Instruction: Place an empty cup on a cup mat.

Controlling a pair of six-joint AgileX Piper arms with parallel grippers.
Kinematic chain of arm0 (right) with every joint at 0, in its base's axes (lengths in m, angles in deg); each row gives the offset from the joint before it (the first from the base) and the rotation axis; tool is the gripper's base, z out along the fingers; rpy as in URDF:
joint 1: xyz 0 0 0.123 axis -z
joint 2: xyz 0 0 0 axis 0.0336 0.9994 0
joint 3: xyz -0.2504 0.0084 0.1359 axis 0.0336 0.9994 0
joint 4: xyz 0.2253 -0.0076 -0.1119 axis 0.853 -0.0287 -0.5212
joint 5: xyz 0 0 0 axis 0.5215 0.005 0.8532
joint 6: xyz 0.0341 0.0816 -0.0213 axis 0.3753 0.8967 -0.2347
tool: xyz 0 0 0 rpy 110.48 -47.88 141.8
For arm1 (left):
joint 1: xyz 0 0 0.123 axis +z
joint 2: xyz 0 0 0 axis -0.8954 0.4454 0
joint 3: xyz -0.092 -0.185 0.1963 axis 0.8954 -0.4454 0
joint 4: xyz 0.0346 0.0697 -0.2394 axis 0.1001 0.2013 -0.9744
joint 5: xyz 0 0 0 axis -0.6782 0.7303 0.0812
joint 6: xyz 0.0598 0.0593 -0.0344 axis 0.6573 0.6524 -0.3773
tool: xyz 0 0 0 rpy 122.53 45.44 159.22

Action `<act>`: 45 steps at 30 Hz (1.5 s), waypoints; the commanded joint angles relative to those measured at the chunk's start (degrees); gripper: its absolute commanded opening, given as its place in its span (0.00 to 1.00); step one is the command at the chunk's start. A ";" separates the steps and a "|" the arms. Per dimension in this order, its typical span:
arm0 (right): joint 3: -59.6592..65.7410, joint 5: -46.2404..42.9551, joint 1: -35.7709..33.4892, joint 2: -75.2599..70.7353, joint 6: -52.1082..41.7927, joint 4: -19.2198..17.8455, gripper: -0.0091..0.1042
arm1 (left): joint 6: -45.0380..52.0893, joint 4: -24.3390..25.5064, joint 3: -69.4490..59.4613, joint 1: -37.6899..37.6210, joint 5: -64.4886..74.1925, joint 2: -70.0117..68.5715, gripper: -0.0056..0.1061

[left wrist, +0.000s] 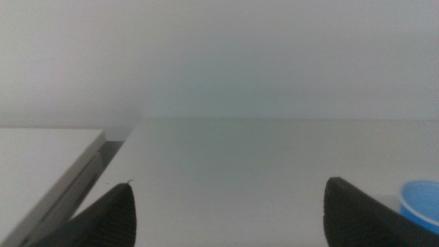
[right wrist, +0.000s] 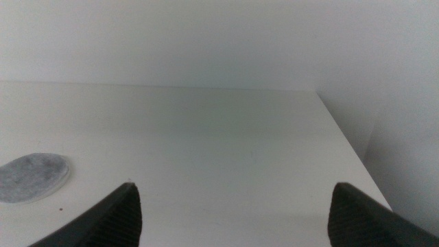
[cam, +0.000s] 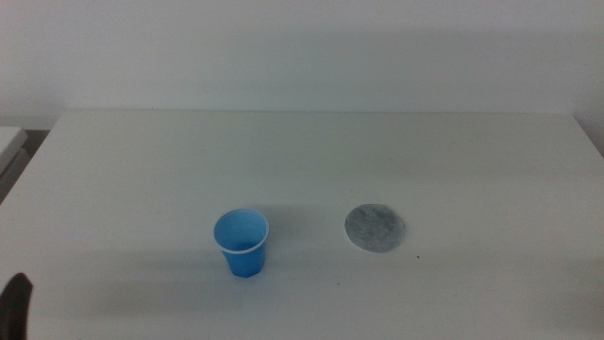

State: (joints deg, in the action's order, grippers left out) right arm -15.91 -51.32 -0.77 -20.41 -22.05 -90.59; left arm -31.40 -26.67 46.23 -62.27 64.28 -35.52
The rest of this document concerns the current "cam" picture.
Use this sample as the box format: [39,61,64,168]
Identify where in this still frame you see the blue plastic cup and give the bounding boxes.
[212,209,271,280]

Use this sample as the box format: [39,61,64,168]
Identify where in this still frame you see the round grey cup mat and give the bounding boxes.
[344,203,407,254]

